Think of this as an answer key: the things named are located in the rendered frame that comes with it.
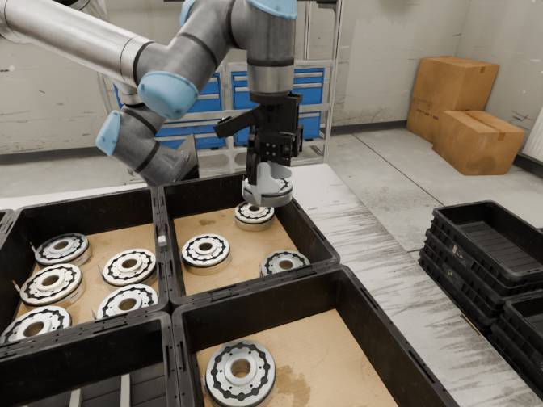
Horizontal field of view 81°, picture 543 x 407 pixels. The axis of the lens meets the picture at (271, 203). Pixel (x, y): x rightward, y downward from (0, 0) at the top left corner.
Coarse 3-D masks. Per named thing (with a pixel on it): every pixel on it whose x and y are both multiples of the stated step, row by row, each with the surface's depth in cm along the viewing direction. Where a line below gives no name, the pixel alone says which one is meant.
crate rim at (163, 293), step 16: (112, 192) 76; (128, 192) 77; (32, 208) 71; (160, 224) 65; (0, 240) 61; (160, 256) 57; (160, 272) 56; (160, 288) 51; (160, 304) 48; (96, 320) 46; (112, 320) 46; (32, 336) 44; (48, 336) 44; (0, 352) 42
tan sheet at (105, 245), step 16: (144, 224) 82; (96, 240) 77; (112, 240) 77; (128, 240) 77; (144, 240) 77; (96, 256) 72; (112, 256) 72; (96, 272) 68; (96, 288) 64; (80, 304) 61; (96, 304) 61; (80, 320) 58
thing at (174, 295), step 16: (224, 176) 83; (160, 192) 76; (160, 208) 70; (320, 240) 61; (336, 256) 57; (288, 272) 55; (176, 288) 51; (224, 288) 51; (240, 288) 51; (176, 304) 48
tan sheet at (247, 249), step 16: (176, 224) 82; (192, 224) 82; (208, 224) 82; (224, 224) 82; (272, 224) 82; (240, 240) 77; (256, 240) 77; (272, 240) 77; (288, 240) 77; (240, 256) 72; (256, 256) 72; (224, 272) 68; (240, 272) 68; (256, 272) 68; (192, 288) 64; (208, 288) 64
